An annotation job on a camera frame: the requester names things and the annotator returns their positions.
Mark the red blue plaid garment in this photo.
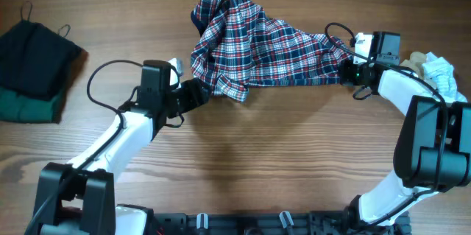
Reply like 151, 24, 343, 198
191, 0, 352, 102

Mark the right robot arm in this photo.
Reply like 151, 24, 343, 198
339, 60, 470, 232

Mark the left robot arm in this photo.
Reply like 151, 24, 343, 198
25, 78, 210, 234

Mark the beige garment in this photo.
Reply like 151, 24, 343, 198
400, 52, 437, 89

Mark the light blue striped garment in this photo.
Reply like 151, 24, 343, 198
422, 52, 467, 103

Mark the black folded garment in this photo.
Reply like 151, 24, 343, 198
1, 16, 82, 101

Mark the green folded garment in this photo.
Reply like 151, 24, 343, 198
0, 63, 73, 124

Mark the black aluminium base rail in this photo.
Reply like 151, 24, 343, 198
146, 211, 412, 235

